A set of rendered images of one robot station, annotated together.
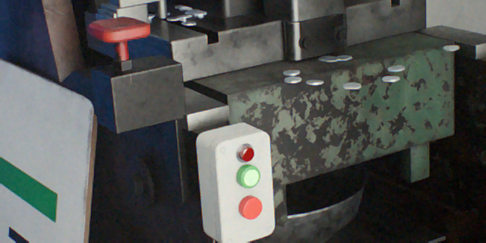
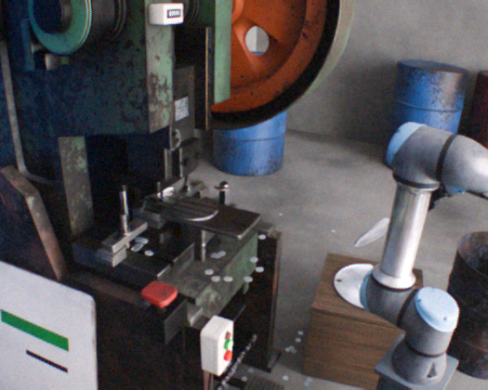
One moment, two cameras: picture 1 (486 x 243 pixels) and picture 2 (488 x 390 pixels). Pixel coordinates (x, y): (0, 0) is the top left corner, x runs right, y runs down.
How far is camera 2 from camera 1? 70 cm
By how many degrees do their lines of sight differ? 34
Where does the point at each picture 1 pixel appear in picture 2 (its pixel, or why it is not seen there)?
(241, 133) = (222, 325)
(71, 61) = (61, 267)
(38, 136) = (45, 307)
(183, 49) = (162, 276)
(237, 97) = (198, 297)
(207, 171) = (209, 347)
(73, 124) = (76, 305)
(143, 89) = (174, 318)
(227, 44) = (177, 264)
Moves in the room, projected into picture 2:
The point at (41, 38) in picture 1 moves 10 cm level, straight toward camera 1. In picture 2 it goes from (39, 256) to (54, 271)
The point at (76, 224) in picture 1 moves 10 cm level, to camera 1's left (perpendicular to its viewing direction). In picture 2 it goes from (87, 354) to (55, 366)
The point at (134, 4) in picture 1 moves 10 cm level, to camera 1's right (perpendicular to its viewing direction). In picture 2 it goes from (118, 248) to (153, 239)
